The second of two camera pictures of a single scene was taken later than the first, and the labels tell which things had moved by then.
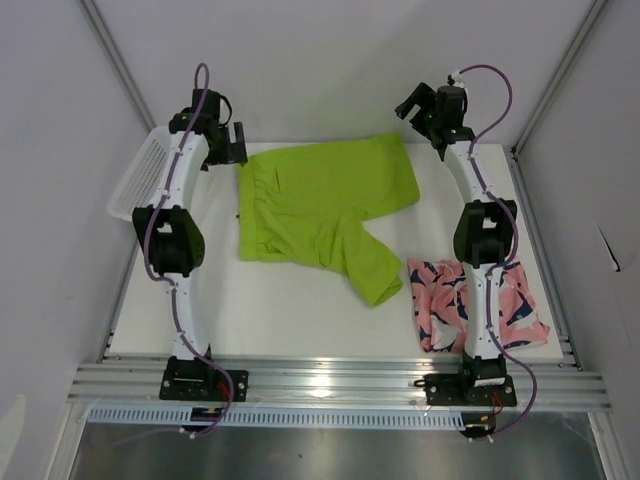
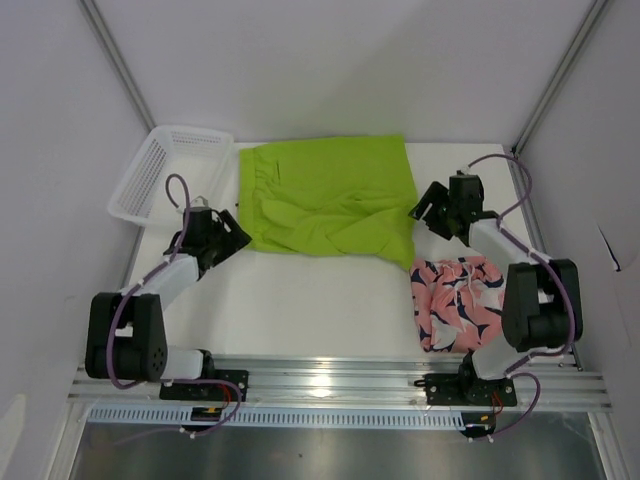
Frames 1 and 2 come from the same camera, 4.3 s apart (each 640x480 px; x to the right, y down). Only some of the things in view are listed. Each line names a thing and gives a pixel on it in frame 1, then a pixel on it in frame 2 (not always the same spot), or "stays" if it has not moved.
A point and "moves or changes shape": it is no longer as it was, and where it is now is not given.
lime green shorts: [304, 207] moves or changes shape
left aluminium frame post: [118, 62] stays
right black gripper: [422, 96] → [434, 194]
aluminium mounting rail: [341, 385] stays
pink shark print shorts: [439, 297] stays
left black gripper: [235, 152] → [235, 239]
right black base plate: [470, 389] stays
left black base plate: [198, 380] stays
